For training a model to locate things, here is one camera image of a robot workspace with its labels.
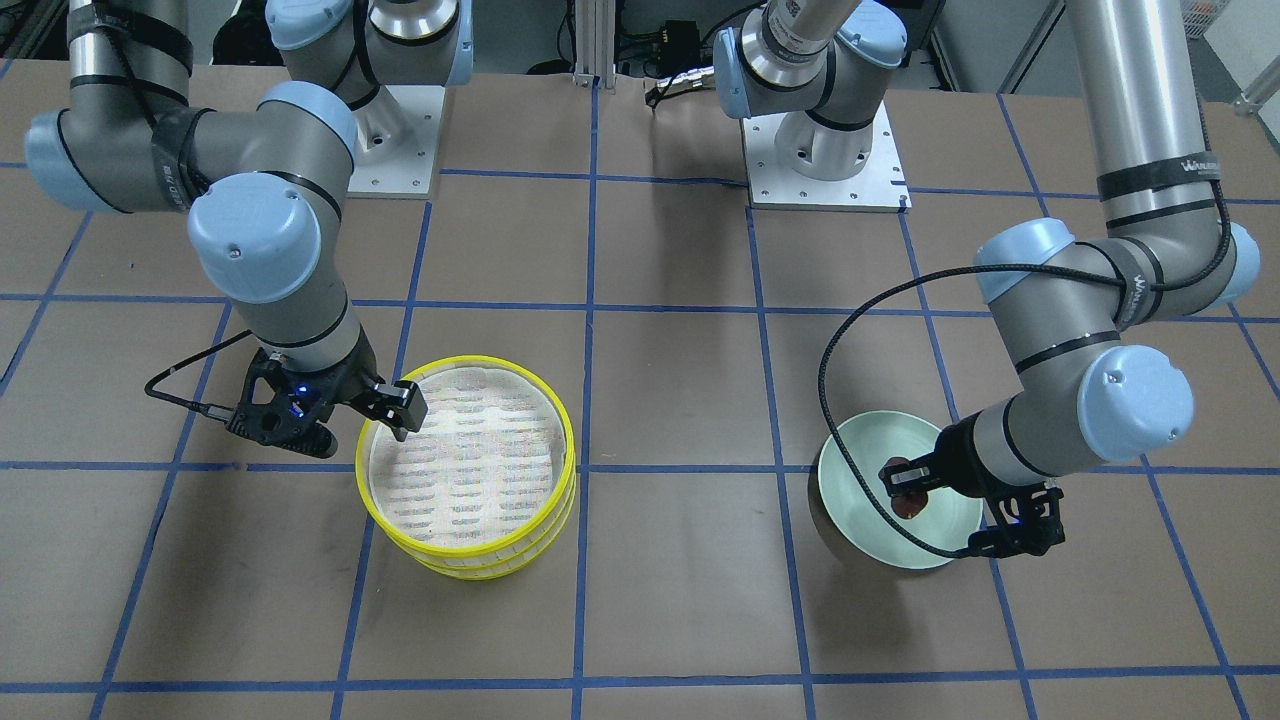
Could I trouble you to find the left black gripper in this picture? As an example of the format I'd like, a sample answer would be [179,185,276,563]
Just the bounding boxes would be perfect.
[910,415,1011,498]

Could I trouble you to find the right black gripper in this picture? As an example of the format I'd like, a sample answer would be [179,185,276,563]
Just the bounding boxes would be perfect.
[325,331,428,442]

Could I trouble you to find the brown bun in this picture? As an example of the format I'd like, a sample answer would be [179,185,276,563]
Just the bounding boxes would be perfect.
[878,456,929,520]

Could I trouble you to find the yellow bamboo steamer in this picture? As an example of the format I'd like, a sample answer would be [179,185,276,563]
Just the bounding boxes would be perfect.
[394,483,579,582]
[355,355,579,557]

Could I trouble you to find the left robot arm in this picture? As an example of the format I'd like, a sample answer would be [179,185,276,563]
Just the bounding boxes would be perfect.
[881,1,1260,498]

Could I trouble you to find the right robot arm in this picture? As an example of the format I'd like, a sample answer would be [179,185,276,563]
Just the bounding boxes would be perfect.
[24,1,474,457]

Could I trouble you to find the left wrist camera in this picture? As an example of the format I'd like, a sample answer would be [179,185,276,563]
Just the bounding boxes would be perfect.
[965,482,1065,559]

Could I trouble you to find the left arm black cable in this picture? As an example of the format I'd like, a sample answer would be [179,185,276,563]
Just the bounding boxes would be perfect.
[817,90,1233,559]

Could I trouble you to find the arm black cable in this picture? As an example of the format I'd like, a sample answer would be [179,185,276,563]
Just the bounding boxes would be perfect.
[817,90,1233,559]
[143,331,256,413]

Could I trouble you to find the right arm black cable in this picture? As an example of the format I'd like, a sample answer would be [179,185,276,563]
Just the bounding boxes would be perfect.
[143,331,256,413]

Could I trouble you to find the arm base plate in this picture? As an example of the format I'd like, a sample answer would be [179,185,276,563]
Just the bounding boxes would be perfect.
[348,85,448,200]
[740,102,913,213]

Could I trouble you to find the aluminium frame post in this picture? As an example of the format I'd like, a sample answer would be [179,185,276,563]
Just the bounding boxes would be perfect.
[572,0,618,94]

